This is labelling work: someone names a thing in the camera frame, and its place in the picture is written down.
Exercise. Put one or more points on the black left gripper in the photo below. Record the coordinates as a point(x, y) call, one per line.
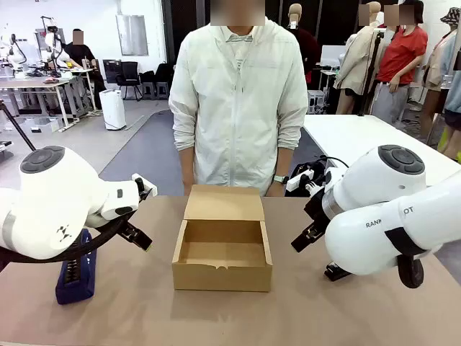
point(126, 230)

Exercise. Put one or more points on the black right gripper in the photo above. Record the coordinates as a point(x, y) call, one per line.
point(317, 209)

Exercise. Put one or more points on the dark blue Campus pencil case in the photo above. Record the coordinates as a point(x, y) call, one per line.
point(77, 288)

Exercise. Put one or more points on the person's left forearm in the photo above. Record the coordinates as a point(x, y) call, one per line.
point(285, 162)

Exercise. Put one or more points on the person's right forearm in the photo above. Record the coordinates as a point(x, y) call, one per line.
point(187, 164)

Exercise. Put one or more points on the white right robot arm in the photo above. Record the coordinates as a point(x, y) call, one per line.
point(381, 216)

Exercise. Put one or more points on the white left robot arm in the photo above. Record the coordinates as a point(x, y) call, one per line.
point(54, 202)

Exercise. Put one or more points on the brown cardboard box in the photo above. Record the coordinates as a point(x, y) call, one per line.
point(221, 274)

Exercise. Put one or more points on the person's left hand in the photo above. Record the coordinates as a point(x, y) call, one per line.
point(275, 189)

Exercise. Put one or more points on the person's right hand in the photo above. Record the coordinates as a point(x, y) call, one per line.
point(187, 187)

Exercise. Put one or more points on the black stapler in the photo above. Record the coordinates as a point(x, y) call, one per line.
point(336, 272)

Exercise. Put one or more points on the white side table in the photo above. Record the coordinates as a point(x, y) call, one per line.
point(345, 137)

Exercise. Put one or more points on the white air purifier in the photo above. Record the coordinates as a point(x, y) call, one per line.
point(112, 110)

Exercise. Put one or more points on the person in white jacket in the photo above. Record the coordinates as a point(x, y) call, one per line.
point(234, 108)

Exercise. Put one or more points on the black office chair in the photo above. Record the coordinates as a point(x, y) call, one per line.
point(129, 81)

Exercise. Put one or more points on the black light stand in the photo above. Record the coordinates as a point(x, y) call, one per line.
point(371, 72)

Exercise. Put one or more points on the mannequin in beige coat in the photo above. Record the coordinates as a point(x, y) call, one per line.
point(354, 61)

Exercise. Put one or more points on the person in black shirt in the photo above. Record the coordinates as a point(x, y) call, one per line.
point(84, 61)

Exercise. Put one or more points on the long white workbench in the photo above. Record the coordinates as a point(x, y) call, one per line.
point(32, 84)

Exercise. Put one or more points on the mannequin in dark red top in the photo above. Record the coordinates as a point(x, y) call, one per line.
point(304, 39)

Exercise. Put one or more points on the person in red shirt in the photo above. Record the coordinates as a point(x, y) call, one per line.
point(401, 61)

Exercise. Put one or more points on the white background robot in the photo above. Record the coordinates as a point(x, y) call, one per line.
point(54, 47)

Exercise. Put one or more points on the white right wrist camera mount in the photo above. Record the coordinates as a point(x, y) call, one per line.
point(299, 181)

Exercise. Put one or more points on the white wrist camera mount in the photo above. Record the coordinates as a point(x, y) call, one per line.
point(299, 181)
point(147, 185)

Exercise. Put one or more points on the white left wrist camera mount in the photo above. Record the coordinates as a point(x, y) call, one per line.
point(147, 185)

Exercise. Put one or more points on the black camera tripod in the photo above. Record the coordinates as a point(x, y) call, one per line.
point(18, 126)

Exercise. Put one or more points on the grey wall panel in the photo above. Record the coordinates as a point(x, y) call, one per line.
point(132, 35)

